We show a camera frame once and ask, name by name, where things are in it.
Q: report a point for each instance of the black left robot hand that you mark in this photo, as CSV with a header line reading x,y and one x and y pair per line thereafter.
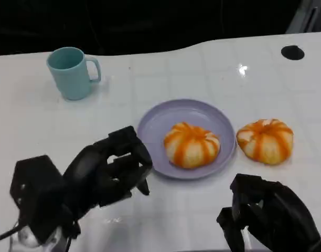
x,y
92,170

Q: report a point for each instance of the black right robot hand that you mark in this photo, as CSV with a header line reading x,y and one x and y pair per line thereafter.
x,y
281,218

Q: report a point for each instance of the orange and white bread roll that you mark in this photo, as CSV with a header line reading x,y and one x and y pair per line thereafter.
x,y
192,147
265,144

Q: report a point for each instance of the lilac plate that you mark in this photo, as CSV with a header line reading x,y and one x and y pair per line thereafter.
x,y
155,123

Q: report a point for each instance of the pale green mug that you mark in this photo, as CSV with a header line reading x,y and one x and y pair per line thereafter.
x,y
71,81

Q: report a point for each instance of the black table grommet hole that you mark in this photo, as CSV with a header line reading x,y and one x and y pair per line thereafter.
x,y
293,52

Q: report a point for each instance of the grey metal frame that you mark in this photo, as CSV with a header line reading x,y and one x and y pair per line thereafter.
x,y
302,15

